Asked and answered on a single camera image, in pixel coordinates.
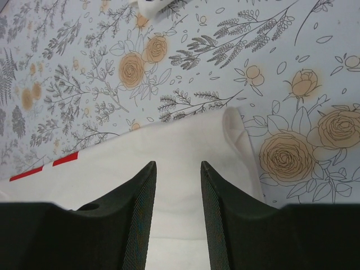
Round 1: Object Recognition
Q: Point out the white Coca-Cola t-shirt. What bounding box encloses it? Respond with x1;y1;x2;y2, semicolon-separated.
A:
1;107;263;269

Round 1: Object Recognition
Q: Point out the floral patterned table mat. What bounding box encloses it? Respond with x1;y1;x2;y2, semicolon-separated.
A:
1;1;359;205

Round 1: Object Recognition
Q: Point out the folded white printed t-shirt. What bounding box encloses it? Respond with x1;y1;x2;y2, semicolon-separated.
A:
128;0;173;19

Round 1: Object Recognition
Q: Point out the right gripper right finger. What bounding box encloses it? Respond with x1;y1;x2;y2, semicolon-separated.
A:
201;161;359;269

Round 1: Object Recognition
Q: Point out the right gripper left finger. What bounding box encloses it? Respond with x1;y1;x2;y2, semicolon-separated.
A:
1;161;156;269

